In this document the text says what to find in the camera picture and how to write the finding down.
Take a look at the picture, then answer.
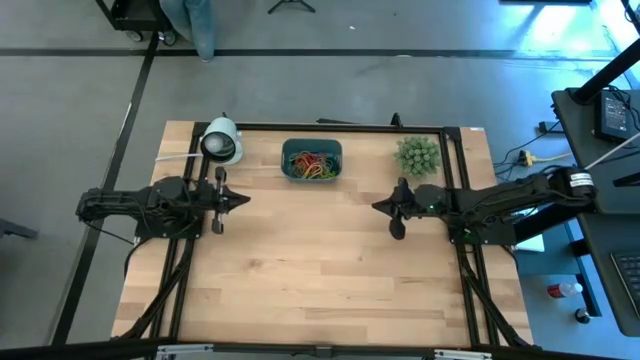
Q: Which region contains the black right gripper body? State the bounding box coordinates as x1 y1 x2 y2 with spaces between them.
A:
389 177 450 241

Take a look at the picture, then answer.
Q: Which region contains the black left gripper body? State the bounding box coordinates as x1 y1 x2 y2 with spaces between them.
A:
199 166 227 236

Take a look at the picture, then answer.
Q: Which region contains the green rubber band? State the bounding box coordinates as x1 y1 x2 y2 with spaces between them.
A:
292 164 341 180

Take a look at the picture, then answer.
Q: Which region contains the red rubber band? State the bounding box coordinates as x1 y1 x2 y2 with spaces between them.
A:
290 151 326 174

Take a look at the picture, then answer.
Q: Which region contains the yellow rubber band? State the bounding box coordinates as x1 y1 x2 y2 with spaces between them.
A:
299 162 335 180

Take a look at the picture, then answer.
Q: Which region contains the teal plastic bin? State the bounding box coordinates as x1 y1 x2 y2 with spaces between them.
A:
280 137 344 182

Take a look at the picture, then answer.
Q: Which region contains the potted green succulent plant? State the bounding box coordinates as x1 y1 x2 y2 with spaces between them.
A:
393 134 443 180

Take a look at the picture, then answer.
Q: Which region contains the white spotlight lamp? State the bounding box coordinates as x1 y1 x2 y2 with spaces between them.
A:
199 115 245 166

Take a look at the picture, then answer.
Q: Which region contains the black slanted support beam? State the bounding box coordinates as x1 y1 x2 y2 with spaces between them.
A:
513 185 597 245

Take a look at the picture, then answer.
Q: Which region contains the black desk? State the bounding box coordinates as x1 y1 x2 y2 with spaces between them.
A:
551 85 640 217
577 212 640 338

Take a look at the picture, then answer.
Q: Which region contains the person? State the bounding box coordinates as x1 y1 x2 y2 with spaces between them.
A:
158 0 218 63

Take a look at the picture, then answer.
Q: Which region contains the black crossbar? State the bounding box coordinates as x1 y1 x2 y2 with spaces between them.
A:
0 337 640 360

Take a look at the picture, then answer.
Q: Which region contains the black chair base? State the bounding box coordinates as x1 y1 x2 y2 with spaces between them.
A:
0 217 40 242

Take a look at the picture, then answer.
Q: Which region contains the black wheeled cart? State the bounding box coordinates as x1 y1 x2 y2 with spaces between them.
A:
98 0 184 47

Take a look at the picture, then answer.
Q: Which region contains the phone tripod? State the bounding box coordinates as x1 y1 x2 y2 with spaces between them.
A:
266 0 317 16

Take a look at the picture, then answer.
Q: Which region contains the black power adapter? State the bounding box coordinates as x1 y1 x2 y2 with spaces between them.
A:
593 88 631 145

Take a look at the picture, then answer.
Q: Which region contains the black keyboard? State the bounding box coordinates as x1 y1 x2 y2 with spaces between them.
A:
610 248 640 321

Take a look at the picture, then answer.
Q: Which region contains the black diagonal pole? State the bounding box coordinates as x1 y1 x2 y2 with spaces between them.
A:
571 38 640 105

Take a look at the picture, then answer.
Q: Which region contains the white lamp cable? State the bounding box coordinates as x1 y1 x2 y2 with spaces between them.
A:
154 152 205 163

